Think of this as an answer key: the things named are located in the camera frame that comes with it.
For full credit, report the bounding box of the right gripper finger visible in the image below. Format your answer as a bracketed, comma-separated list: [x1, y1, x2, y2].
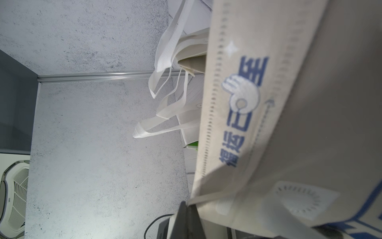
[170, 201, 207, 239]

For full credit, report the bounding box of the blue beige takeout bag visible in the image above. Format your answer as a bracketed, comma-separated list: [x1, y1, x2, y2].
[189, 1, 382, 239]

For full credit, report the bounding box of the rear green white bag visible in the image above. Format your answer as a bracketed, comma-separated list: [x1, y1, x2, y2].
[133, 1, 210, 149]

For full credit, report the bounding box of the right aluminium frame post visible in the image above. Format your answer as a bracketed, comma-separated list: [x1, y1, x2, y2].
[37, 71, 152, 83]

